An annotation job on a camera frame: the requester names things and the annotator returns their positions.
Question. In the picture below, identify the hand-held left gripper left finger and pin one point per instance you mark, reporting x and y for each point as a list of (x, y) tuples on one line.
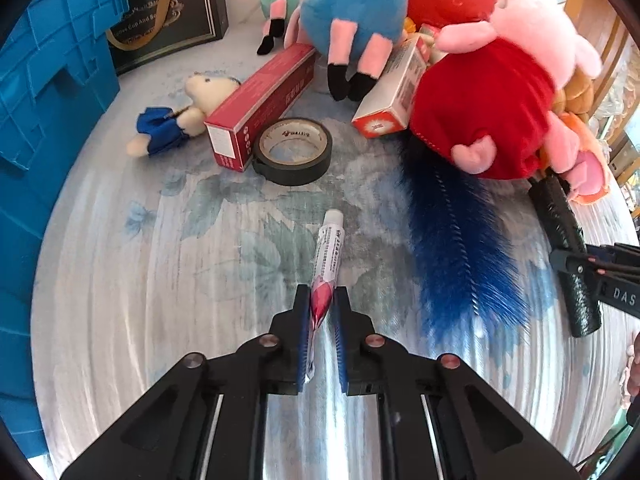
[(301, 330)]

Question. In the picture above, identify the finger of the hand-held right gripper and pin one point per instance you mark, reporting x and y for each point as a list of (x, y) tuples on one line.
[(575, 262), (615, 250)]

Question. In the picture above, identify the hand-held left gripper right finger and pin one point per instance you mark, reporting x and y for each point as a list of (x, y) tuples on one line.
[(341, 335)]

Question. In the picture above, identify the white red ointment tube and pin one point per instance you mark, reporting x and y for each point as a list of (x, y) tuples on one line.
[(327, 255)]

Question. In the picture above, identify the red dress pig plush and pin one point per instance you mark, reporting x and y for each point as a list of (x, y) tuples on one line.
[(480, 105)]

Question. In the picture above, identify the white box with orange end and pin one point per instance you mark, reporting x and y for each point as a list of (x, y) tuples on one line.
[(395, 90)]

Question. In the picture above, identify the blue plastic storage crate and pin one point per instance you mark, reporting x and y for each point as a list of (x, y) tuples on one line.
[(40, 110)]

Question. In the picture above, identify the person's right hand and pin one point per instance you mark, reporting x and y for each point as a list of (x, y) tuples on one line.
[(634, 370)]

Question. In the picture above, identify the orange pig plush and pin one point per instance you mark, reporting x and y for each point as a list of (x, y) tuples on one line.
[(585, 170)]

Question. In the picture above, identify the blue floral tablecloth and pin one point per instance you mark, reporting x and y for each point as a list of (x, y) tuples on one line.
[(175, 260)]

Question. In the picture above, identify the brown bear plush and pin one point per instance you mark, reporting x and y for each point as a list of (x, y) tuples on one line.
[(575, 90)]

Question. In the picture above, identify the wooden glass door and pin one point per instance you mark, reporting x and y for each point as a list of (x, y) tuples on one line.
[(612, 85)]

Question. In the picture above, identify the black tape roll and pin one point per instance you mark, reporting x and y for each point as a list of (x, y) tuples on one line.
[(292, 150)]

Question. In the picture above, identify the long red box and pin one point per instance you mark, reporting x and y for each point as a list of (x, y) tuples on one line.
[(260, 105)]

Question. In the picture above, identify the small doll blue dress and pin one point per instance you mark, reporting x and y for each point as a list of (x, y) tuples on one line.
[(165, 125)]

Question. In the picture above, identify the teal dress pig plush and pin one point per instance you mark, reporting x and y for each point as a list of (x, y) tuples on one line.
[(277, 5)]

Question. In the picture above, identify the blue dress pig plush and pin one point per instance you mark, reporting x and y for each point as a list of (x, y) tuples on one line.
[(350, 5)]

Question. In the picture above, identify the black gift box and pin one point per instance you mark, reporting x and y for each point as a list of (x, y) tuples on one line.
[(165, 15)]

